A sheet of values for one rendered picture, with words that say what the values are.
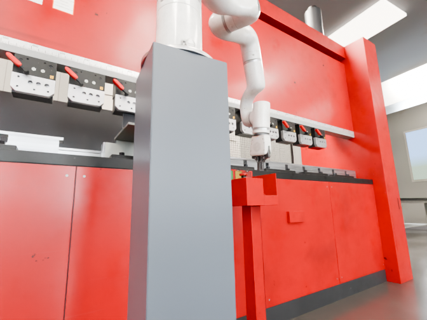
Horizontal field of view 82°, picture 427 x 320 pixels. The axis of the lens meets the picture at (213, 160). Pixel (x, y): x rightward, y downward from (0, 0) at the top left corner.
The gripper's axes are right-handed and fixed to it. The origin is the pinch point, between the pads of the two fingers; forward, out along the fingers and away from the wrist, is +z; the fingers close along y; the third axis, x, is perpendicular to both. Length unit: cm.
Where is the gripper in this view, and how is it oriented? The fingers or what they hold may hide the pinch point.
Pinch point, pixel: (260, 166)
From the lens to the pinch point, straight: 122.1
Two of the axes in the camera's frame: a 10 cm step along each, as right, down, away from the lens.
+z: -0.3, 10.0, -0.6
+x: 7.9, 0.6, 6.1
